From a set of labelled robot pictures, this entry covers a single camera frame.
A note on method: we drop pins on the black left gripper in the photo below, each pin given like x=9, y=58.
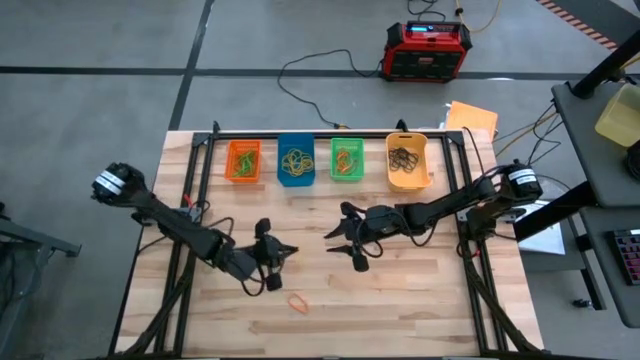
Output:
x=267, y=227

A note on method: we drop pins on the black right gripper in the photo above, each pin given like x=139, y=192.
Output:
x=356, y=262

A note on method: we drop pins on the orange rubber band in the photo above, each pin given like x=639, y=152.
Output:
x=346, y=170
x=304, y=310
x=342, y=162
x=351, y=159

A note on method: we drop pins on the yellow rubber band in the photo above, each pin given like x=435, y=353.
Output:
x=287, y=170
x=297, y=163
x=306, y=156

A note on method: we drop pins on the green rubber band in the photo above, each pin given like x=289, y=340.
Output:
x=247, y=161
x=245, y=171
x=240, y=167
x=242, y=159

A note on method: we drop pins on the black rubber band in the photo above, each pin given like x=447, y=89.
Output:
x=395, y=157
x=410, y=162
x=402, y=152

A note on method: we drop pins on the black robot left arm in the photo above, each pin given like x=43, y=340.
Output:
x=170, y=222

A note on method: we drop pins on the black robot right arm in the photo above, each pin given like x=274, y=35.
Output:
x=450, y=205

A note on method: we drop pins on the yellow plastic bin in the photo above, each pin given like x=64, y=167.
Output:
x=407, y=182

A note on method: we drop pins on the green plastic basket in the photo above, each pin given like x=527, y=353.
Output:
x=356, y=145

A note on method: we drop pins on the orange plastic basket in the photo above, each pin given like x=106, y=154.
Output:
x=228, y=160

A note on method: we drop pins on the blue plastic bin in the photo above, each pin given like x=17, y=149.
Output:
x=296, y=140

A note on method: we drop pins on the orange folder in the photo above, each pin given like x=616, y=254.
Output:
x=472, y=120

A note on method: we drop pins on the red black power station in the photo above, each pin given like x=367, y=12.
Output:
x=425, y=60

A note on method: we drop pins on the white paper sheet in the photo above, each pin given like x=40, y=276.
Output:
x=547, y=242

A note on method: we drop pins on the small black floor object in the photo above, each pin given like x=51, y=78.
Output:
x=581, y=303

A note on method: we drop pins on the grey metal stand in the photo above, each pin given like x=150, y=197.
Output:
x=30, y=240

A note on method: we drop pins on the grey desk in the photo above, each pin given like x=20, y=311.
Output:
x=600, y=280

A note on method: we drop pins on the grey side table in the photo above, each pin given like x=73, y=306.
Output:
x=590, y=150

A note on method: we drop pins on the black keyboard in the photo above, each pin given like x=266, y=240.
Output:
x=629, y=255

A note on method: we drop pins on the yellow translucent container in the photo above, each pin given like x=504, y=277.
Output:
x=620, y=117

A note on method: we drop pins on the black pole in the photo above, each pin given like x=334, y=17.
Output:
x=600, y=70

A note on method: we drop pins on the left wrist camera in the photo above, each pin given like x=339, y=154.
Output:
x=252, y=252

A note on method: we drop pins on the silver mounting bracket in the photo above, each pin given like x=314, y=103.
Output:
x=462, y=215

